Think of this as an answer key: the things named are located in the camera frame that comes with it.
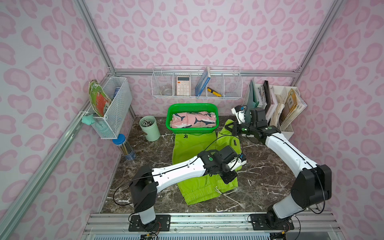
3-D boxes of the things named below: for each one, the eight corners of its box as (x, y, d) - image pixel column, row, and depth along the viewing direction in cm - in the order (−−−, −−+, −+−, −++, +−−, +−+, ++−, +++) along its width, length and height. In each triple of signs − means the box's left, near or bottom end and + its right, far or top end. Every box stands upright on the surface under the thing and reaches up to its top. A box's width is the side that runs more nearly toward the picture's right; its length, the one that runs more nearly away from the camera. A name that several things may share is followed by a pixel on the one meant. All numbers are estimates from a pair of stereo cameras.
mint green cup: (145, 141, 107) (138, 124, 94) (148, 130, 114) (141, 113, 100) (159, 141, 107) (153, 124, 94) (161, 130, 114) (156, 113, 100)
